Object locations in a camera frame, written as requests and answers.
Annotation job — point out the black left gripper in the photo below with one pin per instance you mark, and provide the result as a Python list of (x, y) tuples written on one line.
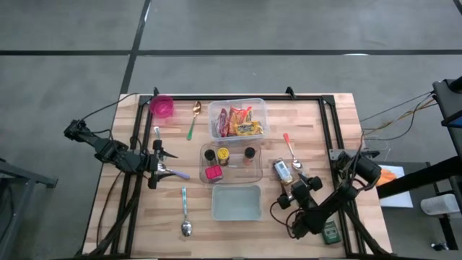
[(155, 162)]

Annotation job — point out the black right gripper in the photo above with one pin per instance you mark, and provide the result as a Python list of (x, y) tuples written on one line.
[(301, 193)]

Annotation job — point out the clear spice jar white label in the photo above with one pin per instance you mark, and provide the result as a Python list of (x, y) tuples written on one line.
[(282, 171)]

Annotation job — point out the black lid green spice jar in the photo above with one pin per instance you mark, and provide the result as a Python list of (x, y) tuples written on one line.
[(210, 155)]

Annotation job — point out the red lid patterned spice tin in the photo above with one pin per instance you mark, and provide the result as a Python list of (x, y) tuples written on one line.
[(213, 173)]

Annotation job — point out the brown bottle yellow cap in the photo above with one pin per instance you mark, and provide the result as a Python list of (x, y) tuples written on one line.
[(223, 153)]

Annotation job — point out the black lid orange spice jar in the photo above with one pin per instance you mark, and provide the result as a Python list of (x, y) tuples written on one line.
[(249, 152)]

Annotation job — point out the clear acrylic organizer bin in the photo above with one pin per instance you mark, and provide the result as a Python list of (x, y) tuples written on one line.
[(234, 177)]

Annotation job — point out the red ramen packet silver back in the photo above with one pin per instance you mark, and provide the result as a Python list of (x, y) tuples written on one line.
[(222, 122)]

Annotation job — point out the grey plastic bin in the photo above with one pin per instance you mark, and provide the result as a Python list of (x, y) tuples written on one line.
[(237, 204)]

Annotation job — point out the orange ramen packet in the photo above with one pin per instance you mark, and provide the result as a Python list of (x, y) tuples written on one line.
[(238, 115)]

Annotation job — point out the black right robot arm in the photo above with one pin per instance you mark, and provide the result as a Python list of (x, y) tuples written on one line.
[(325, 213)]

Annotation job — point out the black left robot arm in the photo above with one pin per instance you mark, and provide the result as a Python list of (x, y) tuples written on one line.
[(108, 151)]

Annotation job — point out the all silver metal spoon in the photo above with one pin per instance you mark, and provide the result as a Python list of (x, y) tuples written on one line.
[(157, 130)]

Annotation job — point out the pink plastic bowl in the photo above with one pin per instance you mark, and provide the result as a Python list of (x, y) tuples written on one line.
[(161, 106)]

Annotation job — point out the green tin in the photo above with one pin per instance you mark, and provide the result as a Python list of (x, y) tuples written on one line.
[(332, 234)]

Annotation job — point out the frosted clear storage bin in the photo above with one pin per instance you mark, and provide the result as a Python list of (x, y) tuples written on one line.
[(213, 108)]

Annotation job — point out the orange object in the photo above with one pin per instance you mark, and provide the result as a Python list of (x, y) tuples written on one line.
[(388, 177)]

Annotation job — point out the white paper sheet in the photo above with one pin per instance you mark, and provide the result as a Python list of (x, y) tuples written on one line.
[(397, 200)]

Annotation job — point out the black diagonal stand bar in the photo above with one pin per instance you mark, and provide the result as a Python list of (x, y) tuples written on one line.
[(418, 177)]

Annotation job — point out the grey pouch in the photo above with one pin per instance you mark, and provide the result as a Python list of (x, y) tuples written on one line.
[(440, 204)]

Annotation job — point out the grey metal stand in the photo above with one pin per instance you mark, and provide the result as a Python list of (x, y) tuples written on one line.
[(21, 177)]

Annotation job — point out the small black item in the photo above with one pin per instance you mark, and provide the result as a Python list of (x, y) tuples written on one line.
[(438, 247)]

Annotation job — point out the black equipment stand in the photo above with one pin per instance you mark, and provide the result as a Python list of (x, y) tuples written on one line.
[(449, 104)]

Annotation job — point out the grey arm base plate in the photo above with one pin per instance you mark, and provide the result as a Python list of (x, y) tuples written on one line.
[(335, 154)]

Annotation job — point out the black frame clamp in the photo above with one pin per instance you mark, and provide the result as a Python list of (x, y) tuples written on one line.
[(156, 92), (289, 92)]

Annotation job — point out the black aluminium table frame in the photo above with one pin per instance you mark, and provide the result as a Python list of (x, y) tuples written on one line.
[(231, 98)]

